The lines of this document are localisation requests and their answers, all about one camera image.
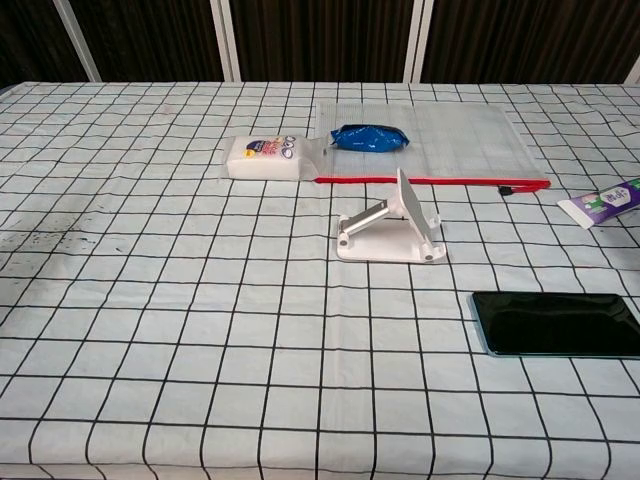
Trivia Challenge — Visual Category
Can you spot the black smartphone with blue frame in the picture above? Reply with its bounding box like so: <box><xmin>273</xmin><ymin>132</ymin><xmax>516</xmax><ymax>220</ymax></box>
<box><xmin>471</xmin><ymin>291</ymin><xmax>640</xmax><ymax>360</ymax></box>

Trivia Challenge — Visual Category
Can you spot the white folding phone stand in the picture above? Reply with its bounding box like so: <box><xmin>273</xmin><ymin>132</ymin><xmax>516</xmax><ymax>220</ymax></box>
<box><xmin>335</xmin><ymin>167</ymin><xmax>448</xmax><ymax>264</ymax></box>

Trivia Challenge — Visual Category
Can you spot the white tissue pack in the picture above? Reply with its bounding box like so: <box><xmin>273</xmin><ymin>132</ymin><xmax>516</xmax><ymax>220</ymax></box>
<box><xmin>220</xmin><ymin>134</ymin><xmax>322</xmax><ymax>182</ymax></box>

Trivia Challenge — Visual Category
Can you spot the blue snack packet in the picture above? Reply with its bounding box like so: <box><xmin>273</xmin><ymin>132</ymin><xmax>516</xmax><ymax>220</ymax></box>
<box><xmin>328</xmin><ymin>123</ymin><xmax>412</xmax><ymax>152</ymax></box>

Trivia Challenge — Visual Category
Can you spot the white black checkered tablecloth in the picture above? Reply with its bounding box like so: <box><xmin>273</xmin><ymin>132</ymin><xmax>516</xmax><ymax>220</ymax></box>
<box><xmin>0</xmin><ymin>81</ymin><xmax>640</xmax><ymax>480</ymax></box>

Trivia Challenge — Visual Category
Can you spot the clear zip pouch red zipper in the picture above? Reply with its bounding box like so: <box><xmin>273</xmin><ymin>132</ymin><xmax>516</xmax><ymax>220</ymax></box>
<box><xmin>313</xmin><ymin>99</ymin><xmax>553</xmax><ymax>197</ymax></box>

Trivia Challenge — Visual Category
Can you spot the purple white toothpaste tube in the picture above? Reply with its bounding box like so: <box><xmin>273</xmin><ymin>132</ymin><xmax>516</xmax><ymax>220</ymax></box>
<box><xmin>556</xmin><ymin>177</ymin><xmax>640</xmax><ymax>231</ymax></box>

